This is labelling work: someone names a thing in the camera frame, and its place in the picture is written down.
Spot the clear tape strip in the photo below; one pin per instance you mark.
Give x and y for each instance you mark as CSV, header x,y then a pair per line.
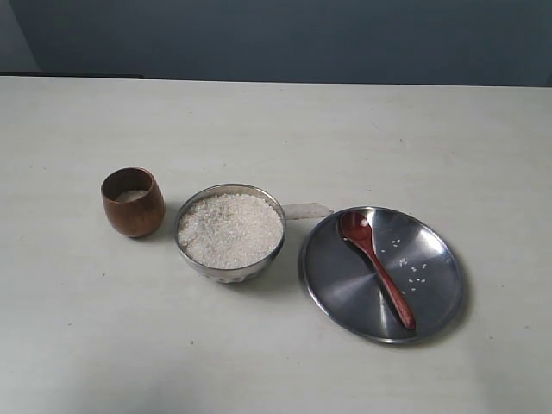
x,y
306,211

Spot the steel bowl of rice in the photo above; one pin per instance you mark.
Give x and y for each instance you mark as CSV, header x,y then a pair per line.
x,y
230,233

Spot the round steel plate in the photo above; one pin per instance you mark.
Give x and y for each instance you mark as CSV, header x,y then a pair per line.
x,y
345,284

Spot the brown wooden cup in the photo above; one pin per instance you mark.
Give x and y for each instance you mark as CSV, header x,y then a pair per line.
x,y
133,202

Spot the red wooden spoon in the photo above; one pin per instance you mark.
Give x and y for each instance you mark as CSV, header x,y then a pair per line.
x,y
357,229

